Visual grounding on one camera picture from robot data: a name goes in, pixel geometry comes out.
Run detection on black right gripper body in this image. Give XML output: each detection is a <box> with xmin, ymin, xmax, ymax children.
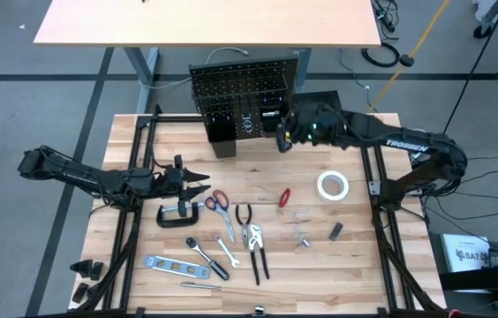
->
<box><xmin>276</xmin><ymin>107</ymin><xmax>328</xmax><ymax>155</ymax></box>

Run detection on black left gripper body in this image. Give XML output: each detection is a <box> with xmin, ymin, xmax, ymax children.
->
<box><xmin>159</xmin><ymin>154</ymin><xmax>190</xmax><ymax>209</ymax></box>

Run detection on red handled scissors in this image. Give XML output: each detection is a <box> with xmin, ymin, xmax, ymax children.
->
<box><xmin>204</xmin><ymin>189</ymin><xmax>237</xmax><ymax>245</ymax></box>

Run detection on chrome combination wrench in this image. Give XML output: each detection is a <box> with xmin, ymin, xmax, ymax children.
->
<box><xmin>214</xmin><ymin>233</ymin><xmax>241</xmax><ymax>269</ymax></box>

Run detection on ratchet wrench black handle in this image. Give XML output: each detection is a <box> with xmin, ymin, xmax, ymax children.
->
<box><xmin>185</xmin><ymin>236</ymin><xmax>231</xmax><ymax>283</ymax></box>

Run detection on red handled screwdriver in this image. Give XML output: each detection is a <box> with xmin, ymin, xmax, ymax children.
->
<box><xmin>277</xmin><ymin>187</ymin><xmax>292</xmax><ymax>209</ymax></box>

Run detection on black metal peg board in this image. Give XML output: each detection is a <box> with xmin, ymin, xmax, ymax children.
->
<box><xmin>187</xmin><ymin>56</ymin><xmax>299</xmax><ymax>159</ymax></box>

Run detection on chrome wire loop hook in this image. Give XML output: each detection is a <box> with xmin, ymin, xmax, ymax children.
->
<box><xmin>289</xmin><ymin>223</ymin><xmax>308</xmax><ymax>250</ymax></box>

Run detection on small black peg board bin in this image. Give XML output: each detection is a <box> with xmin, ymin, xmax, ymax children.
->
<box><xmin>260</xmin><ymin>104</ymin><xmax>286</xmax><ymax>134</ymax></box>

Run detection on tall black peg board bin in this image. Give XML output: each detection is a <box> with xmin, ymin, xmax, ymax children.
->
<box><xmin>207</xmin><ymin>115</ymin><xmax>238</xmax><ymax>159</ymax></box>

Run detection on black perforated metal panel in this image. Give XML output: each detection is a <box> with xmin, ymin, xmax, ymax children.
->
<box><xmin>290</xmin><ymin>89</ymin><xmax>343</xmax><ymax>117</ymax></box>

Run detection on black C clamp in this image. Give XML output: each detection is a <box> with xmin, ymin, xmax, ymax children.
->
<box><xmin>155</xmin><ymin>201</ymin><xmax>205</xmax><ymax>230</ymax></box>

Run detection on white masking tape roll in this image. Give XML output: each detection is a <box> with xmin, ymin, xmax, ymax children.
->
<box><xmin>316</xmin><ymin>170</ymin><xmax>351</xmax><ymax>202</ymax></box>

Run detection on silver pen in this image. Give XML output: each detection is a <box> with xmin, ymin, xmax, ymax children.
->
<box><xmin>179</xmin><ymin>281</ymin><xmax>223</xmax><ymax>292</ymax></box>

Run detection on small black block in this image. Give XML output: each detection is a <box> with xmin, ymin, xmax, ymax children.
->
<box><xmin>328</xmin><ymin>222</ymin><xmax>344</xmax><ymax>242</ymax></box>

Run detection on black printed plastic part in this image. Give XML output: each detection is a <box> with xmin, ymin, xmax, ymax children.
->
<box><xmin>71</xmin><ymin>282</ymin><xmax>91</xmax><ymax>305</ymax></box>
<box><xmin>68</xmin><ymin>259</ymin><xmax>105</xmax><ymax>282</ymax></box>

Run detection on light wooden desk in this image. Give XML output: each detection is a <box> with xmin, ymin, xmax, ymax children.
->
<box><xmin>32</xmin><ymin>0</ymin><xmax>383</xmax><ymax>115</ymax></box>

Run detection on white printed box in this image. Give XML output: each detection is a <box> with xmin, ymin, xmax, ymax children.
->
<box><xmin>441</xmin><ymin>232</ymin><xmax>493</xmax><ymax>274</ymax></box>

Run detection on black shelf unit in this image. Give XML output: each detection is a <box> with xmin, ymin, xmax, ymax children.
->
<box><xmin>427</xmin><ymin>231</ymin><xmax>498</xmax><ymax>318</ymax></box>

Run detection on chrome ring tool holder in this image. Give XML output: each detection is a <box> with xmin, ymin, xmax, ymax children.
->
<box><xmin>240</xmin><ymin>112</ymin><xmax>255</xmax><ymax>134</ymax></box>

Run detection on black wire basket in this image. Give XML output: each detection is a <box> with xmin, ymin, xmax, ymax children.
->
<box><xmin>191</xmin><ymin>72</ymin><xmax>290</xmax><ymax>112</ymax></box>

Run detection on coiled black cable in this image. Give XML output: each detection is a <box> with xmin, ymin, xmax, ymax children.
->
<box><xmin>359</xmin><ymin>41</ymin><xmax>402</xmax><ymax>69</ymax></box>

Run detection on white cable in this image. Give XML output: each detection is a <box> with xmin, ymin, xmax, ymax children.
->
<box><xmin>137</xmin><ymin>45</ymin><xmax>251</xmax><ymax>91</ymax></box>

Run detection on yellow strap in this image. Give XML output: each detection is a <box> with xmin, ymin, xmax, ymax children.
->
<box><xmin>366</xmin><ymin>0</ymin><xmax>453</xmax><ymax>114</ymax></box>

